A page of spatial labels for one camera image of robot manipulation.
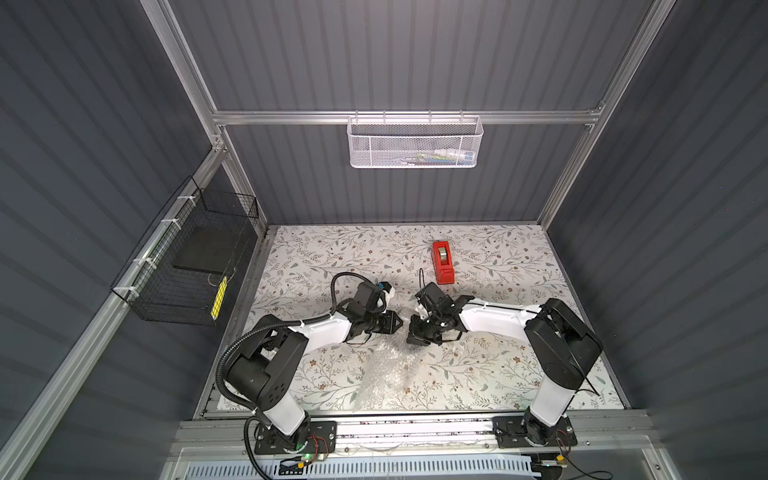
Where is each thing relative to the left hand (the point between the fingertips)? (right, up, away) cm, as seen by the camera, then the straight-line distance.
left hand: (403, 327), depth 88 cm
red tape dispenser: (+15, +19, +15) cm, 28 cm away
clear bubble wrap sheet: (-4, -7, -10) cm, 13 cm away
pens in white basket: (+12, +52, +3) cm, 54 cm away
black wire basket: (-55, +18, -17) cm, 60 cm away
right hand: (+1, -4, -1) cm, 4 cm away
